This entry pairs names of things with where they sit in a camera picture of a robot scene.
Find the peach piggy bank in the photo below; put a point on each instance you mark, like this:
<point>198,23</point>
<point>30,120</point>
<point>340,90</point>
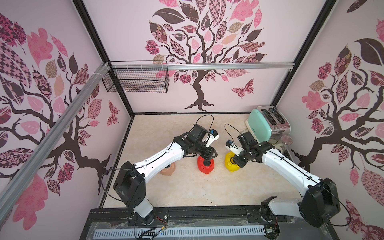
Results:
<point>169,170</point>

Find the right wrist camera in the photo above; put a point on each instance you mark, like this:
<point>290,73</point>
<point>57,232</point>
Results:
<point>246,141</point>

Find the yellow piggy bank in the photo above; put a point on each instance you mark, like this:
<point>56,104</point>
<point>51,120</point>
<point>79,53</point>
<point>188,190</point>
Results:
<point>230,164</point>

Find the black wire basket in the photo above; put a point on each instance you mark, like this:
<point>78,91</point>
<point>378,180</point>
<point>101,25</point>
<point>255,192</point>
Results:
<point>138,77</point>

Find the white slotted cable duct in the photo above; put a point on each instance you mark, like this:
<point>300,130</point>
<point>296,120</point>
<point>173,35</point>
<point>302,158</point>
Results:
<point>178,232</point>

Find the mint green toaster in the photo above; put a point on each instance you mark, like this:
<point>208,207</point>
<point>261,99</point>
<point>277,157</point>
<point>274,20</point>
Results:
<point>267,123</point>

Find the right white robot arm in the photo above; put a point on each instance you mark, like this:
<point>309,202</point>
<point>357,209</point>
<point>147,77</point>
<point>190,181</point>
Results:
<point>318,201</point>

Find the aluminium rail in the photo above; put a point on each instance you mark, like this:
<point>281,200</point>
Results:
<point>26,173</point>
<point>231,66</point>

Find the glass spice jar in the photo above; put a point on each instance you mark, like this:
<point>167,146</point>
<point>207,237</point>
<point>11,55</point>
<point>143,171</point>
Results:
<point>284,143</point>

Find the red piggy bank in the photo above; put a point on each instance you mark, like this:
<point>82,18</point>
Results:
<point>202,168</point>

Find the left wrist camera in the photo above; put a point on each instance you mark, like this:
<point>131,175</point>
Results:
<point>204,136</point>

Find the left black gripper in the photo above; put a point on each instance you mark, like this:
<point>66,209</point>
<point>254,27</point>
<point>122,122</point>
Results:
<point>208,155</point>

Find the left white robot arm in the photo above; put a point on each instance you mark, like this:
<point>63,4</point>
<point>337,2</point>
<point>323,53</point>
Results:
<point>130,184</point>

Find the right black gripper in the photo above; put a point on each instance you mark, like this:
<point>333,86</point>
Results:
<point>238,159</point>

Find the aluminium rail left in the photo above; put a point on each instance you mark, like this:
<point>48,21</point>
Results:
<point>26,173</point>

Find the aluminium rail back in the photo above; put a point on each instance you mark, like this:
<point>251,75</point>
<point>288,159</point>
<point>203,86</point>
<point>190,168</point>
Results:
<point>231,66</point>

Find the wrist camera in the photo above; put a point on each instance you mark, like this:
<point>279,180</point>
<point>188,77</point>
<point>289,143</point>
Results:
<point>246,141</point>
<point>204,136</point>

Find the black base frame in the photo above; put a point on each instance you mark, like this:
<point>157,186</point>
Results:
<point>280,228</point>

